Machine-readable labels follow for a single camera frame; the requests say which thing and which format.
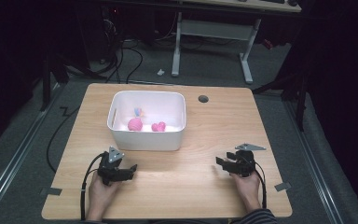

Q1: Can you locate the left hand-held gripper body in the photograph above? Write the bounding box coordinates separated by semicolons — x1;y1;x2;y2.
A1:
97;146;132;187

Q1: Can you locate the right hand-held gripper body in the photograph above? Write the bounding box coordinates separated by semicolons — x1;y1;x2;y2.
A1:
226;142;267;178

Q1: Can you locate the white plastic bin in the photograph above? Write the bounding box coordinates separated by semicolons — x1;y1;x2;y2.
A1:
106;90;187;152

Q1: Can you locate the pink round plush toy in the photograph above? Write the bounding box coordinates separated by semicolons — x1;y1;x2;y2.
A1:
127;117;144;133

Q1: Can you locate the pink lumpy plush toy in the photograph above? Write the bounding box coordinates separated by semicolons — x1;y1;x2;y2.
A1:
150;120;167;133

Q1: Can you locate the person's right hand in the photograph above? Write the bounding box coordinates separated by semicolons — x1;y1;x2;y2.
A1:
229;170;262;213

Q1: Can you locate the person's left hand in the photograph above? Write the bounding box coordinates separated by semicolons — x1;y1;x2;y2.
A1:
88;170;123;217

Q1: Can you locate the grey tape piece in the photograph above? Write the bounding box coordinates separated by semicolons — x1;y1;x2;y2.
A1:
40;187;63;197
274;181;293;192

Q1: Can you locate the dark metal stand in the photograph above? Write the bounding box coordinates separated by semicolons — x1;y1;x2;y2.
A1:
252;59;312;133
40;46;90;112

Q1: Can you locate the desk with white legs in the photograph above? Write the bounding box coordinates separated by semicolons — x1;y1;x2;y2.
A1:
171;0;303;85

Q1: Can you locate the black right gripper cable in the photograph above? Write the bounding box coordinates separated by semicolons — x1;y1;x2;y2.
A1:
253;161;268;210

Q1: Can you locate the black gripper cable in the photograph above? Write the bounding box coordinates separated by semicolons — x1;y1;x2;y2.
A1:
253;161;268;210
79;152;109;221

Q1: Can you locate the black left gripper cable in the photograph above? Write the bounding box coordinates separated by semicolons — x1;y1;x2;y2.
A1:
79;152;109;221

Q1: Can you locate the black floor cable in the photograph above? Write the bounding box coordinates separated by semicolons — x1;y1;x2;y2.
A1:
46;105;80;174

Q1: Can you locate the metal floor rail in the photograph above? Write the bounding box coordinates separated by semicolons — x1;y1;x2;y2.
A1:
0;83;63;216
283;100;346;224

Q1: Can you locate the bundle of black cables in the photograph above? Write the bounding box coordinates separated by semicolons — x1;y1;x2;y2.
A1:
101;8;145;84

